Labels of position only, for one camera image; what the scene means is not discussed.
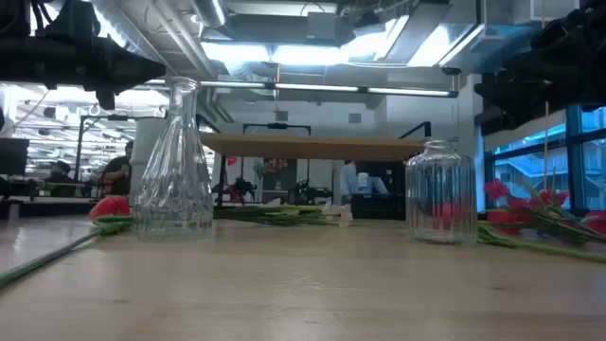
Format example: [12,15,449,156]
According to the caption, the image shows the red flower bunch green stems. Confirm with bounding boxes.
[476,177,606,264]

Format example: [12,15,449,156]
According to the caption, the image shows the black overhead gantry frame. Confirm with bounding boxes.
[242,122,312,137]

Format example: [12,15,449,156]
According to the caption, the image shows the black cabinet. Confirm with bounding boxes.
[352,160,408,220]

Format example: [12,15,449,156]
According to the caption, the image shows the long ceiling light strip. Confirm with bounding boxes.
[144,79,459,99]

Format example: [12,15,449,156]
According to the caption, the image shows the black workstation frame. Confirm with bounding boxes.
[73,113,167,195]

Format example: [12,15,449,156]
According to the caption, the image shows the wooden shelf board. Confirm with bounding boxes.
[201,132,425,162]

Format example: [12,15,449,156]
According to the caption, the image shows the tall conical glass vase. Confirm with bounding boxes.
[134,76,215,240]

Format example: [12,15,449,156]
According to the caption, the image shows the white flower bunch green stems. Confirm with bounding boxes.
[213,197,355,228]

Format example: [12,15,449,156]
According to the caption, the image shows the white round column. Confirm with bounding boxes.
[128,117,167,205]

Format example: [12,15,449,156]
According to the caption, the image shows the person at desk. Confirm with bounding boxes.
[339,159,361,205]

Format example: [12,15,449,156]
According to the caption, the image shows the person seated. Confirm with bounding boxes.
[49,160,73,185]

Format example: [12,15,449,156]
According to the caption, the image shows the person standing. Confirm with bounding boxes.
[98,140,134,198]

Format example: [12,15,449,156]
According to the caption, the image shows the single red flower long stem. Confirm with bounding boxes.
[0,194,135,290]

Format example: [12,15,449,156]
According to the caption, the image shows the silver ceiling air duct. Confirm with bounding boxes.
[191,0,228,28]

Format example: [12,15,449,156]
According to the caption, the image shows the round ribbed glass jar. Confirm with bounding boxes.
[404,138,478,245]

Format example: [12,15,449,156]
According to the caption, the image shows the background flower bouquet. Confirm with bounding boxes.
[262,158,290,191]

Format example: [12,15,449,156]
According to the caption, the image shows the black metal shelf frame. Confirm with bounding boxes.
[216,121,433,209]

